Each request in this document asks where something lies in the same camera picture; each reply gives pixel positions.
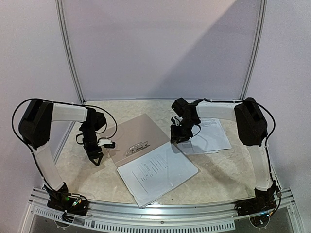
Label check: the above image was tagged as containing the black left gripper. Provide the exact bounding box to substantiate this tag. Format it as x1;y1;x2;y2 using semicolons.
81;124;104;166

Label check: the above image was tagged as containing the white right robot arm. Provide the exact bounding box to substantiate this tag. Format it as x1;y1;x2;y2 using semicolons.
170;97;276;212

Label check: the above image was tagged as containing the white paper stack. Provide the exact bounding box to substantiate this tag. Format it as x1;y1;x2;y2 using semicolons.
177;118;232;155

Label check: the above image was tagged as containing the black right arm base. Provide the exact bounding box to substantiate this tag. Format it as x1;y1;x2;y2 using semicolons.
234;188;280;216

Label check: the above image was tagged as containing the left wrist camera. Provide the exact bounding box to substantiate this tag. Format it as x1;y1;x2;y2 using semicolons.
97;138;115;149

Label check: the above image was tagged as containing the aluminium frame post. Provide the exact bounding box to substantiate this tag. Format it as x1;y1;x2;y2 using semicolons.
239;0;267;100
55;0;85;103

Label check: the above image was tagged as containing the aluminium front rail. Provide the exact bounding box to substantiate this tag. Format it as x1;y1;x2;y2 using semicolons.
21;188;303;233

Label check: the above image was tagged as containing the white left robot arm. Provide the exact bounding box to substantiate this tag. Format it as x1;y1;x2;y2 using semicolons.
18;98;106;211

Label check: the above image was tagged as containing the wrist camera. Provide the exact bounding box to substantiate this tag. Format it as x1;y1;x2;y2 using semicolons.
97;138;115;149
171;116;182;126

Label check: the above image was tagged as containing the aluminium frame left post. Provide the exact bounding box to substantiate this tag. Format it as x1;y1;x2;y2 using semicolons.
55;0;85;103

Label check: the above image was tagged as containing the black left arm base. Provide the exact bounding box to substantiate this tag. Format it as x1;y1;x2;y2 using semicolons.
46;189;89;216

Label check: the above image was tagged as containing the pink paper folder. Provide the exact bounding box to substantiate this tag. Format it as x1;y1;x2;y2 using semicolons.
108;114;169;167

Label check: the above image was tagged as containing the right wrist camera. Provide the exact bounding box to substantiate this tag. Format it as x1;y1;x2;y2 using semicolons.
171;116;182;126

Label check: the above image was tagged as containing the metal folder clip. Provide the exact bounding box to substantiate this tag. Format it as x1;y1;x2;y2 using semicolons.
125;141;150;156

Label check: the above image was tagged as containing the aluminium frame right post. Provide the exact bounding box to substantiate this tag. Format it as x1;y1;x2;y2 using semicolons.
239;0;267;100

